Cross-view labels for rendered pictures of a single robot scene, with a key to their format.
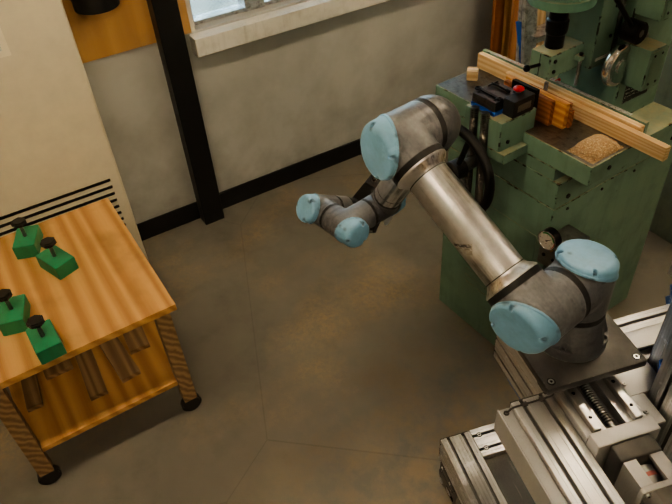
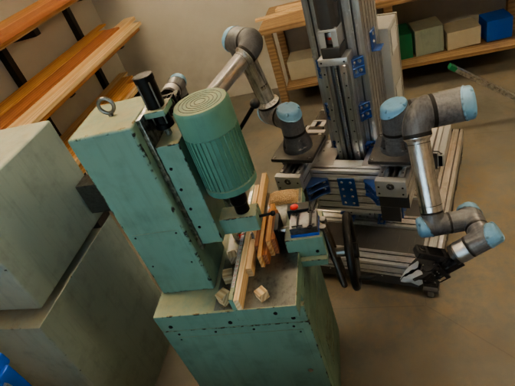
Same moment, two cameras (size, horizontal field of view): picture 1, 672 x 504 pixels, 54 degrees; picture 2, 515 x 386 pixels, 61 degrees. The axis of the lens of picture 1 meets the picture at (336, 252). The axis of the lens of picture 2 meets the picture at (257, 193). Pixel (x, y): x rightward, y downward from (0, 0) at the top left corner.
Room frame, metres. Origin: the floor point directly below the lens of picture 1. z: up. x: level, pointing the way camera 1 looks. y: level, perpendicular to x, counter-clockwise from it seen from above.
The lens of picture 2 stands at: (2.45, 0.35, 2.01)
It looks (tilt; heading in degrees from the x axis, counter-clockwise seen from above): 36 degrees down; 230
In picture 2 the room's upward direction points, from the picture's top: 20 degrees counter-clockwise
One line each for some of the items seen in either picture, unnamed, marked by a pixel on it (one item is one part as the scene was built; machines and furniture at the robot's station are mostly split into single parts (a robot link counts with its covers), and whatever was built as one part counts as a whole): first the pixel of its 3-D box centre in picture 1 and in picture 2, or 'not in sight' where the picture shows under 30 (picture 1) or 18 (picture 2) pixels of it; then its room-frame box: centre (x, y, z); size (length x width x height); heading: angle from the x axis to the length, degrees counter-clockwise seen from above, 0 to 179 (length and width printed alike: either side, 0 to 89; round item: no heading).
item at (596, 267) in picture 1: (581, 278); (395, 115); (0.89, -0.47, 0.98); 0.13 x 0.12 x 0.14; 126
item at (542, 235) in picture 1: (550, 240); not in sight; (1.38, -0.60, 0.65); 0.06 x 0.04 x 0.08; 32
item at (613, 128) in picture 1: (579, 112); (258, 218); (1.61, -0.71, 0.92); 0.55 x 0.02 x 0.04; 32
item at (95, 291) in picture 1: (72, 327); not in sight; (1.51, 0.89, 0.32); 0.66 x 0.57 x 0.64; 29
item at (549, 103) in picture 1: (530, 102); (277, 230); (1.65, -0.58, 0.94); 0.16 x 0.01 x 0.07; 32
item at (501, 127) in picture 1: (499, 120); (306, 233); (1.61, -0.49, 0.91); 0.15 x 0.14 x 0.09; 32
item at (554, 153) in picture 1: (518, 124); (286, 245); (1.65, -0.56, 0.87); 0.61 x 0.30 x 0.06; 32
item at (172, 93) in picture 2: not in sight; (167, 102); (1.53, -1.09, 1.36); 0.12 x 0.09 x 0.08; 32
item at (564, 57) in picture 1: (556, 59); (241, 220); (1.72, -0.66, 1.03); 0.14 x 0.07 x 0.09; 122
